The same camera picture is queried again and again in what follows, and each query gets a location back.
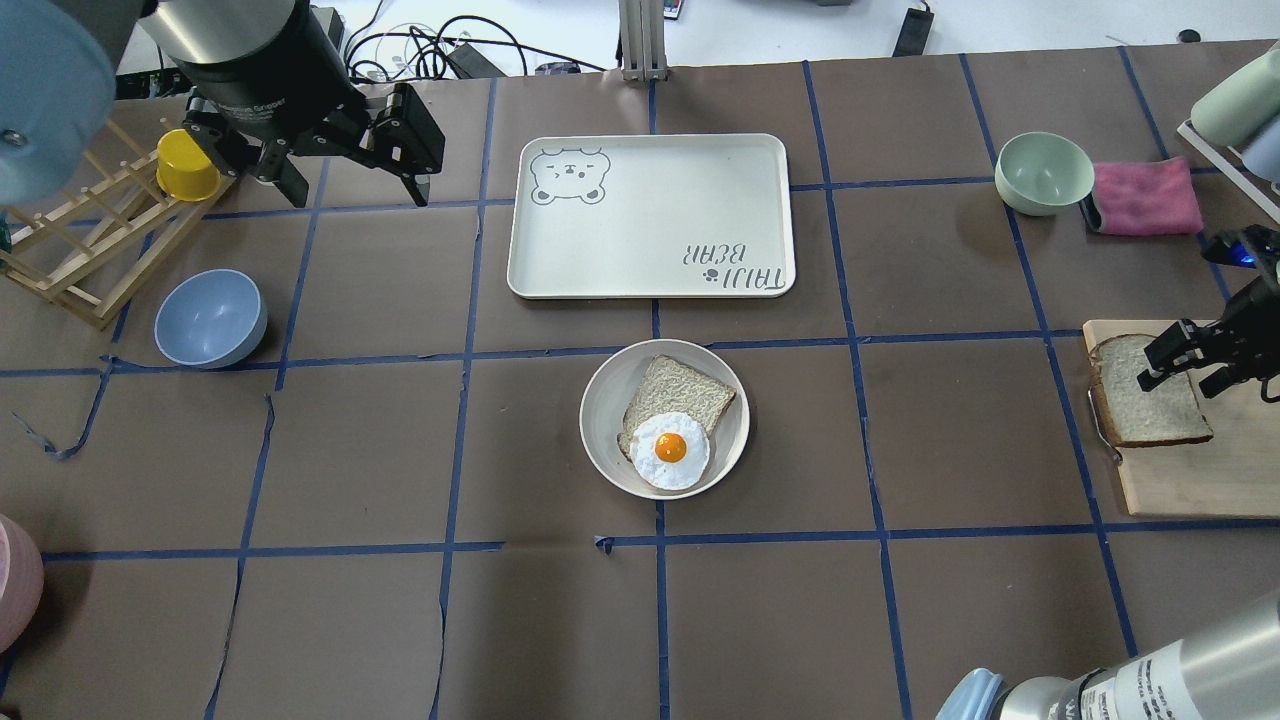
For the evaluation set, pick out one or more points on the wooden cutting board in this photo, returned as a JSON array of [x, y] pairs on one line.
[[1235, 475]]

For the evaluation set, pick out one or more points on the green bowl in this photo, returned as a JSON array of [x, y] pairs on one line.
[[1041, 174]]

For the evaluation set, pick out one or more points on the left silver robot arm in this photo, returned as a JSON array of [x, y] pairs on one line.
[[58, 83]]

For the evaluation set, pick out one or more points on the pink bowl with ice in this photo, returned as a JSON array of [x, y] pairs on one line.
[[22, 581]]

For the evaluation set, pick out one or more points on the aluminium frame post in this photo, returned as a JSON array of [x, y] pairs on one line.
[[643, 41]]

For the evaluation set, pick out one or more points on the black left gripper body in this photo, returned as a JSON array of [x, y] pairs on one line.
[[268, 80]]

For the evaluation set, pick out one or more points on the white bear tray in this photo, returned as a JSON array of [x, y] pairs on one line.
[[652, 217]]

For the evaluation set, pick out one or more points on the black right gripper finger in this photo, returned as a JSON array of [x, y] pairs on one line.
[[1183, 346], [1226, 376]]

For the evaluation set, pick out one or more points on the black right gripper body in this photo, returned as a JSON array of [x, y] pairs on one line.
[[1250, 327]]

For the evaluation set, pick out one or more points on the black power adapter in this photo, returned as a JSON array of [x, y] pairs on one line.
[[914, 32]]

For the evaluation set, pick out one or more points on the yellow mug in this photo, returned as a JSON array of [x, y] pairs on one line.
[[183, 170]]

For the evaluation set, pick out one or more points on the blue bowl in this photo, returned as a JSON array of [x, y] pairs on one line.
[[212, 320]]

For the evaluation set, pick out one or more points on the white round plate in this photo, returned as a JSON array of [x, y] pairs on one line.
[[608, 393]]

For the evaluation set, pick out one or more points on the blue cup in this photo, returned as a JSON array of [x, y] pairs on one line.
[[1261, 156]]

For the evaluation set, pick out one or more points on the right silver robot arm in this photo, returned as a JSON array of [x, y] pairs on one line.
[[1225, 670]]

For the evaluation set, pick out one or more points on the bread slice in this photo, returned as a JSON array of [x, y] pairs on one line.
[[1132, 417], [669, 386]]

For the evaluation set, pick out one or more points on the wooden mug rack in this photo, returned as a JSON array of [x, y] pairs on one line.
[[94, 253]]

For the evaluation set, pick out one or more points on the mint green cup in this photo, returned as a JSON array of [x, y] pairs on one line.
[[1236, 109]]

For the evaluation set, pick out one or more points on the bread slice on plate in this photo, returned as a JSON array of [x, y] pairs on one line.
[[669, 386]]

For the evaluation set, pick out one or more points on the white wire cup rack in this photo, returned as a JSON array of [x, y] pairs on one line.
[[1260, 191]]

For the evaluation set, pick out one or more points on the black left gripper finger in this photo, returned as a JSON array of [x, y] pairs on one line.
[[241, 152], [403, 139]]

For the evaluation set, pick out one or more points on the fried egg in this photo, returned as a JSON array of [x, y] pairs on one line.
[[670, 451]]

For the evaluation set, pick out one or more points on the pink cloth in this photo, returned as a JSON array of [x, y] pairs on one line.
[[1134, 199]]

